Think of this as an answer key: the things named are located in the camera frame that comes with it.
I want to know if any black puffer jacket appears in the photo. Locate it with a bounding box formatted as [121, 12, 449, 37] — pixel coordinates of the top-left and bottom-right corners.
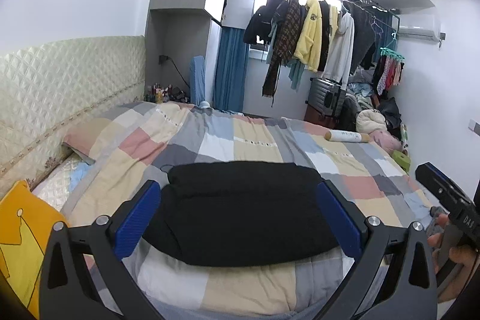
[143, 161, 338, 267]

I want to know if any person's right hand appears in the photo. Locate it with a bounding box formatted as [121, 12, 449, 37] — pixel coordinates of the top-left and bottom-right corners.
[427, 233, 479, 303]

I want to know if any green box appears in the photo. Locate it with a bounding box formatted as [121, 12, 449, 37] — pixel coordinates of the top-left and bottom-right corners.
[391, 150, 411, 173]

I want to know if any yellow crown pillow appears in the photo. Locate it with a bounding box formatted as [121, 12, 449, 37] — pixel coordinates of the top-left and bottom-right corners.
[0, 180, 67, 318]

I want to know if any cream cylindrical bolster pillow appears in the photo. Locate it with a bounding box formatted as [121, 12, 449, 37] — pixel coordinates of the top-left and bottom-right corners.
[325, 130, 371, 143]

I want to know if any grey hard suitcase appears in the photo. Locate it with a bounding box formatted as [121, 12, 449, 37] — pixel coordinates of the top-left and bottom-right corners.
[307, 78, 346, 118]

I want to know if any patchwork checkered quilt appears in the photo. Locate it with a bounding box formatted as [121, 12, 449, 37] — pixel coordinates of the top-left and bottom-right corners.
[62, 102, 431, 319]

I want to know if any green sock drying hanger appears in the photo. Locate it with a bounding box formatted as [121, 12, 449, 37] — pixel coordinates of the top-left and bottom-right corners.
[380, 30, 405, 61]

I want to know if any white hanging hoodie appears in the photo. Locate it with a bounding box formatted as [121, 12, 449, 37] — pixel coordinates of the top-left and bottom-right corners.
[322, 12, 355, 90]

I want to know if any white air conditioner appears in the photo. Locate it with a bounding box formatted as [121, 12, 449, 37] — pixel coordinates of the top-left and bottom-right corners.
[398, 14, 446, 44]

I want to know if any dark grey hanging coat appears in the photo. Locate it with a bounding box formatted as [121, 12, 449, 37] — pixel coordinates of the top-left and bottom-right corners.
[343, 1, 375, 74]

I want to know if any teal hanging garment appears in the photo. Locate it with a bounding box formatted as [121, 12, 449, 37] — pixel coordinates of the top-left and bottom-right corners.
[287, 58, 305, 91]

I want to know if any yellow fleece jacket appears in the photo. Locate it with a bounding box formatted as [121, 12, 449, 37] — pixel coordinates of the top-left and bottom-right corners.
[294, 0, 322, 71]

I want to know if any cream quilted headboard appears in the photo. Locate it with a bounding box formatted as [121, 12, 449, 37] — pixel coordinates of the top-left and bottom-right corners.
[1, 36, 146, 195]

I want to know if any bedside clutter of bottles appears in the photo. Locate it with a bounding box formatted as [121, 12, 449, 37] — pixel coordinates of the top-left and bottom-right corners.
[144, 84, 190, 104]

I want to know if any brown plaid scarf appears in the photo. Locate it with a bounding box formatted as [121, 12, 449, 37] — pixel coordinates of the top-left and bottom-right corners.
[262, 0, 302, 98]

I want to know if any blue curtain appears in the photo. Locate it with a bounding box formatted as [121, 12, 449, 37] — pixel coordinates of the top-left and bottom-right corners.
[212, 27, 249, 112]

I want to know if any black hanging jacket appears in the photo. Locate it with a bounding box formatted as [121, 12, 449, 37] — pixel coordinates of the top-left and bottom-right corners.
[243, 1, 288, 45]

